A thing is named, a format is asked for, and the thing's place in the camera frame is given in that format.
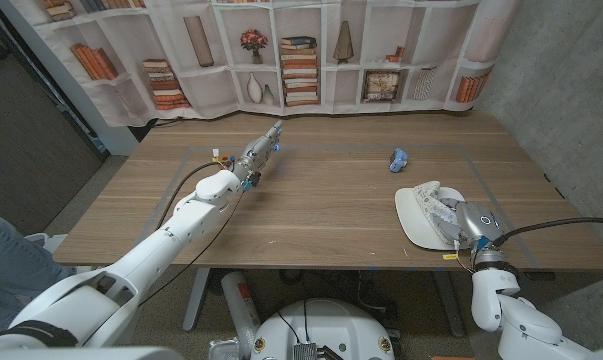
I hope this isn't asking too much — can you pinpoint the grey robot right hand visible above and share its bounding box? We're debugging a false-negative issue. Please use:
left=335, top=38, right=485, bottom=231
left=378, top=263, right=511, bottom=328
left=429, top=197, right=512, bottom=271

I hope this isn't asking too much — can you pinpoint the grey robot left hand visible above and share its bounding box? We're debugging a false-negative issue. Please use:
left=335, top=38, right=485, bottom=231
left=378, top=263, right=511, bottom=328
left=233, top=120, right=283, bottom=194

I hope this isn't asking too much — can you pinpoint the white patterned cloth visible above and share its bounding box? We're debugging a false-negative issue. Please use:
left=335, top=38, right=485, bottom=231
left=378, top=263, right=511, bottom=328
left=412, top=180, right=462, bottom=246

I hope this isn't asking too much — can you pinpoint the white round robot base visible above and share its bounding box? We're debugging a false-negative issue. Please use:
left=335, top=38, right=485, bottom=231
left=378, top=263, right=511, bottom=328
left=250, top=298, right=396, bottom=360

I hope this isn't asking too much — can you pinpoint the white paper plate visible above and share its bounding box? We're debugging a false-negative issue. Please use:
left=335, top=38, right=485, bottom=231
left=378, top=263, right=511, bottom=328
left=394, top=186, right=470, bottom=251

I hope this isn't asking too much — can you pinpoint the printed bookshelf backdrop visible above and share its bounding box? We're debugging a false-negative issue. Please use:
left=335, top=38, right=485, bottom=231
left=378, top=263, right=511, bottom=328
left=8, top=0, right=525, bottom=128

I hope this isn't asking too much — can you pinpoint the grey table leg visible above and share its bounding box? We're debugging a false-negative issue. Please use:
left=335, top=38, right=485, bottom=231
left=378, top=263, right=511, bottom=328
left=182, top=268, right=212, bottom=333
left=433, top=269, right=466, bottom=339

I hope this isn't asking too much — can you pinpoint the white roll with orange label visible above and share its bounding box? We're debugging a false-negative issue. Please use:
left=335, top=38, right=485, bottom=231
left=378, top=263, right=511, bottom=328
left=220, top=270, right=262, bottom=346

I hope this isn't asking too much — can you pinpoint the foil tray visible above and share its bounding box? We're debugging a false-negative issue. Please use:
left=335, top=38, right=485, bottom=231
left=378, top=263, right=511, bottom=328
left=208, top=337, right=255, bottom=360

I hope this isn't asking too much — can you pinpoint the person's leg in jeans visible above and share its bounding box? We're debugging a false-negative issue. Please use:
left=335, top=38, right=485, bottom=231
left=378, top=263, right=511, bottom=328
left=0, top=203, right=77, bottom=331

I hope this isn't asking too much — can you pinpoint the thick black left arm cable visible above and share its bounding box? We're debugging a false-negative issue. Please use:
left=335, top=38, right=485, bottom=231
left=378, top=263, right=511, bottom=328
left=155, top=159, right=235, bottom=231

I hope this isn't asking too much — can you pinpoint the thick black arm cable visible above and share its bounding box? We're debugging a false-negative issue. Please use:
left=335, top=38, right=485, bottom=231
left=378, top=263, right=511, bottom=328
left=490, top=216, right=603, bottom=247
left=155, top=159, right=235, bottom=231

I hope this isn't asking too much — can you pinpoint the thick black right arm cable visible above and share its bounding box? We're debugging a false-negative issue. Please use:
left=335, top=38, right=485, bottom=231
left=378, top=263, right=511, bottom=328
left=490, top=216, right=603, bottom=247

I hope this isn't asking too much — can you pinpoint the small blue toy camera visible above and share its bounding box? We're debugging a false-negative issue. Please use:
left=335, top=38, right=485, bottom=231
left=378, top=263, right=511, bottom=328
left=388, top=147, right=409, bottom=174

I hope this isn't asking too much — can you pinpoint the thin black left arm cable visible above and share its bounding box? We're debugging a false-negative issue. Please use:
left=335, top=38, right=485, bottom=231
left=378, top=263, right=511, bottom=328
left=138, top=192, right=247, bottom=307

